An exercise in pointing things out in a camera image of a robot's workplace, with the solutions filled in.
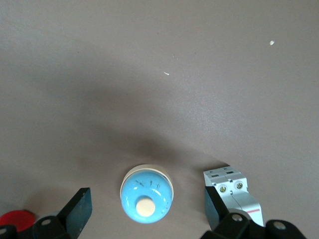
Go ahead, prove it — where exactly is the blue call bell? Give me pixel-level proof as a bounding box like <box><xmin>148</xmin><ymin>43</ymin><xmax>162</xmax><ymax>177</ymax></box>
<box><xmin>119</xmin><ymin>163</ymin><xmax>174</xmax><ymax>224</ymax></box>

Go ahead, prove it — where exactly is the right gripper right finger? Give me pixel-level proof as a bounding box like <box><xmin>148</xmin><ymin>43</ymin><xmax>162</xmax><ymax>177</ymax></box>
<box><xmin>201</xmin><ymin>185</ymin><xmax>265</xmax><ymax>239</ymax></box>

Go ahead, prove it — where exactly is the white red circuit breaker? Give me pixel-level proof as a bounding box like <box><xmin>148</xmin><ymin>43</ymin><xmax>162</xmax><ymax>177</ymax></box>
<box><xmin>203</xmin><ymin>166</ymin><xmax>264</xmax><ymax>228</ymax></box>

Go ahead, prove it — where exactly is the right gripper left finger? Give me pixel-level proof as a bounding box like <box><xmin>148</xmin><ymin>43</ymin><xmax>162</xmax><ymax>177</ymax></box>
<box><xmin>32</xmin><ymin>187</ymin><xmax>93</xmax><ymax>239</ymax></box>

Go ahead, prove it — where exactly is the red mushroom button black body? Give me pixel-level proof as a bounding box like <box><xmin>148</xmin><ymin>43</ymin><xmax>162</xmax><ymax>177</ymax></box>
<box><xmin>0</xmin><ymin>210</ymin><xmax>35</xmax><ymax>234</ymax></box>

